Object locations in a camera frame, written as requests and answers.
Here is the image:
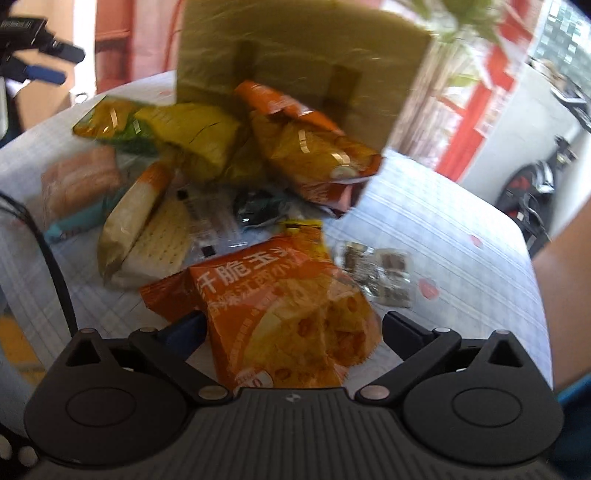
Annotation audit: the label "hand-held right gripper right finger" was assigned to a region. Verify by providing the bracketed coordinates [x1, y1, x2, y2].
[355, 311, 525, 402]

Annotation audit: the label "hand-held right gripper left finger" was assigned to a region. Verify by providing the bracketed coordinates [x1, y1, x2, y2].
[65, 311, 232, 407]

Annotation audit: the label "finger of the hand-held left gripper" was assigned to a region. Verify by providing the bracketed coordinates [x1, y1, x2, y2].
[24, 64, 66, 86]
[41, 38, 87, 63]

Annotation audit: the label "clear cracker packet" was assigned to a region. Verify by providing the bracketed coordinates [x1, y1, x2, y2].
[113, 196, 192, 289]

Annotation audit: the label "orange corn snack bag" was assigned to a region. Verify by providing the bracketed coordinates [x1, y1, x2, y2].
[140, 233, 383, 391]

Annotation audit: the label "small yellow packet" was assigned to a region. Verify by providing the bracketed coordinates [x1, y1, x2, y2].
[281, 219, 324, 238]

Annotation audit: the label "cardboard box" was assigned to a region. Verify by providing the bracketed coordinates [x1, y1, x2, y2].
[175, 0, 437, 151]

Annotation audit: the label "clear brown candy packets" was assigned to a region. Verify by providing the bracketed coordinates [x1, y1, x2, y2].
[339, 240, 414, 308]

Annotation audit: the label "pink sausage packet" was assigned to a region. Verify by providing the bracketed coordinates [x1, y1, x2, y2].
[41, 147, 123, 220]

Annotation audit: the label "clear plastic wrapper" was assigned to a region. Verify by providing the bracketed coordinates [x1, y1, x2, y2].
[175, 187, 245, 259]

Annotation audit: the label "checked tablecloth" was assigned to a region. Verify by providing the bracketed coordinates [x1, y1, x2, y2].
[0, 69, 555, 416]

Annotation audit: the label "beige orange-tipped snack packet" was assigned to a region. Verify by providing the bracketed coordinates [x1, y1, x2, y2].
[98, 161, 175, 282]

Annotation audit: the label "dark crumpled wrapper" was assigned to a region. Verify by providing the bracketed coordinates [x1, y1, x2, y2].
[233, 189, 291, 229]

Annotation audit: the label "teal packet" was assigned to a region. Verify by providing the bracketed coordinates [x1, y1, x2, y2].
[46, 194, 116, 243]

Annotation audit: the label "yellow green snack bag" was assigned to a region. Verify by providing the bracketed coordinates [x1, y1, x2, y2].
[73, 96, 252, 185]

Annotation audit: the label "black scooter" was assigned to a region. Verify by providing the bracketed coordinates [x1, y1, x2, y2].
[496, 136, 578, 254]

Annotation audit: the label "orange chip bag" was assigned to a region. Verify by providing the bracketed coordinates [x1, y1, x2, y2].
[233, 80, 384, 217]

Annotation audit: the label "potted plant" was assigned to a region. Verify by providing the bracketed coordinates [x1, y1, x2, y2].
[411, 0, 504, 44]

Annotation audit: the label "window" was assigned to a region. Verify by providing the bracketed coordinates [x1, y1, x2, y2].
[531, 0, 591, 63]

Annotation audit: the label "black cable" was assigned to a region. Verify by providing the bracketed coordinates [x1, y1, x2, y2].
[0, 191, 77, 342]

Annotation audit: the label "red door frame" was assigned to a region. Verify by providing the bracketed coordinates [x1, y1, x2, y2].
[436, 28, 536, 178]

